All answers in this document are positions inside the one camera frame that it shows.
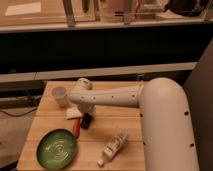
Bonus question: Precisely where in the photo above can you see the orange red eraser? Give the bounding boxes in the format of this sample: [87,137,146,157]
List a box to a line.
[72,118,80,138]

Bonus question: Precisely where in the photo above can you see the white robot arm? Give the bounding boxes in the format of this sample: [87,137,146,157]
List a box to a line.
[69,77,200,171]

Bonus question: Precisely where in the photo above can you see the white plastic cup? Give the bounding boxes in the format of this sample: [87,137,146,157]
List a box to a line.
[51,86,68,107]

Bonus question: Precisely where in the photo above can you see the green round plate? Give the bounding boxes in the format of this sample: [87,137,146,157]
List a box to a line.
[36,129,77,170]

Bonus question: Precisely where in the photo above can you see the black floor cable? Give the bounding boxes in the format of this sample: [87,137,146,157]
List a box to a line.
[0,106,39,118]

